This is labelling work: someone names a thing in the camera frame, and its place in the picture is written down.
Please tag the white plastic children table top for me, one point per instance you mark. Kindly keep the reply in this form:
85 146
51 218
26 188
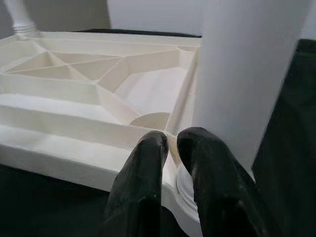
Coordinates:
74 111

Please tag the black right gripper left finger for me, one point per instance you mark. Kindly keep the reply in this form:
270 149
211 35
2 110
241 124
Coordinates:
138 187

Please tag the white tapered table leg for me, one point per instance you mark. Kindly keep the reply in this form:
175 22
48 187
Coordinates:
21 14
247 74

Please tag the black table cloth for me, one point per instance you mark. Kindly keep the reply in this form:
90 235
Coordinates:
291 123

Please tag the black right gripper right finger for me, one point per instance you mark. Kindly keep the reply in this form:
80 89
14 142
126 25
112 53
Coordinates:
217 187

